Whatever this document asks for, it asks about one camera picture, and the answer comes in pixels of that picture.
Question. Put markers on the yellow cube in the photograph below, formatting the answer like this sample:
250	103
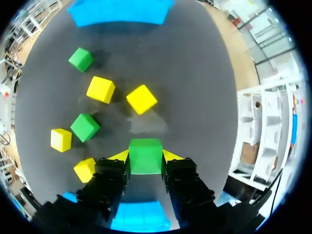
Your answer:
61	140
100	89
84	170
142	99

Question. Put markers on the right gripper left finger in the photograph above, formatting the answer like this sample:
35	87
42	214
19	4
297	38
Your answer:
107	180

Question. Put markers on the green cube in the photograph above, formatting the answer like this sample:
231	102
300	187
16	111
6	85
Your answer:
85	127
145	156
81	59

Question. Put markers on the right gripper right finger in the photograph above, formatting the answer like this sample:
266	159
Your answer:
187	185

